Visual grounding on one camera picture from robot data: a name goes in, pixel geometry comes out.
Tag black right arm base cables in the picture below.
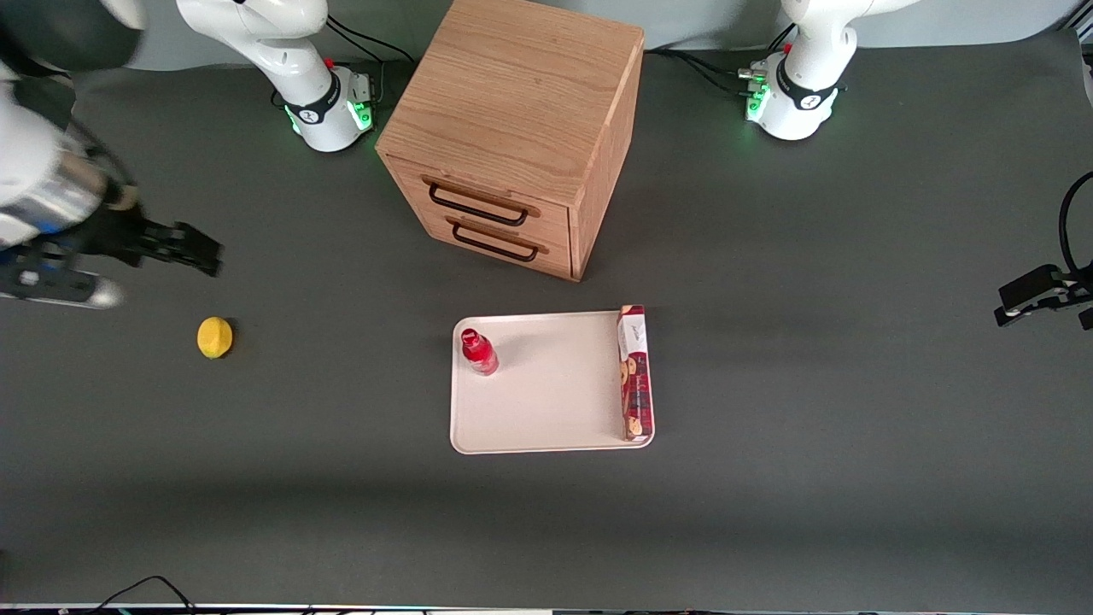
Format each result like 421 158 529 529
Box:
323 12 419 69

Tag red coke bottle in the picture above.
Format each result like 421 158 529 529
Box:
460 326 501 378

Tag cream rectangular plastic tray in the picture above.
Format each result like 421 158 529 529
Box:
449 309 657 456

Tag red white cookie box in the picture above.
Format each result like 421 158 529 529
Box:
616 304 655 443

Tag wooden two-drawer cabinet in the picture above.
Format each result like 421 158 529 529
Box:
375 0 646 284

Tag black left arm base cables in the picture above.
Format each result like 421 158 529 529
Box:
644 46 765 97

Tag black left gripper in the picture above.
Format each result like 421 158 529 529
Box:
993 263 1093 331

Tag black metal drawer handle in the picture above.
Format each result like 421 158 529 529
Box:
426 180 531 229
450 220 541 264

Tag thin black floor cable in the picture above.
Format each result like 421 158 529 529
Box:
85 575 199 615

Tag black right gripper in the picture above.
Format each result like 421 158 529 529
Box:
79 203 225 277

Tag black arm base cables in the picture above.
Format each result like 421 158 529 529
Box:
644 46 765 97
323 12 419 69

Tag black looped gripper cable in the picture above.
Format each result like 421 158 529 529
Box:
1057 170 1093 276

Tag yellow lemon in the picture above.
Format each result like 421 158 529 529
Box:
196 316 235 360

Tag grey right wrist camera module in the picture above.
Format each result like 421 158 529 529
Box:
0 259 126 311

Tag wooden drawer front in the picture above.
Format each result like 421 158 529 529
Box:
383 156 572 245
404 202 575 280

